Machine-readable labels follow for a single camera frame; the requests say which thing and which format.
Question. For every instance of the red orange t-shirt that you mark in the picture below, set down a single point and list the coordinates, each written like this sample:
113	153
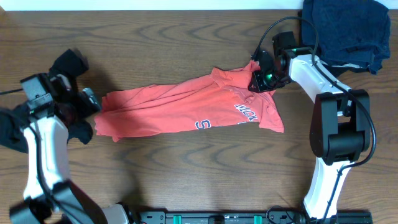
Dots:
218	99

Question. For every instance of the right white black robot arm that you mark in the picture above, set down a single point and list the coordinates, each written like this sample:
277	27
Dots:
340	129

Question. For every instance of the folded navy blue garment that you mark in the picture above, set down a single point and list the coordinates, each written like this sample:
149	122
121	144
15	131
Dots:
372	22

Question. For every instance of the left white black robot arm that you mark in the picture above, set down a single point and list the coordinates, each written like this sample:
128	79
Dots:
49	186

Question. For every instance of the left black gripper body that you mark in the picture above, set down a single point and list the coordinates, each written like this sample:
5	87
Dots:
79	107

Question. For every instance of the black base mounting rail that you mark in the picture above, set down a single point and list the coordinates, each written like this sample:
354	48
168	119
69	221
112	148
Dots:
277	216

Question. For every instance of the folded black garment white print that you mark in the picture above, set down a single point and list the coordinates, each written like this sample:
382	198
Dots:
336	45

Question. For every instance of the black t-shirt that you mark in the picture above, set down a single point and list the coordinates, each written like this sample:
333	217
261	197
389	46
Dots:
43	91

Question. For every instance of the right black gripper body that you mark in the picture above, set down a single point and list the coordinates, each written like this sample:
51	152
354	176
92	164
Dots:
268	79

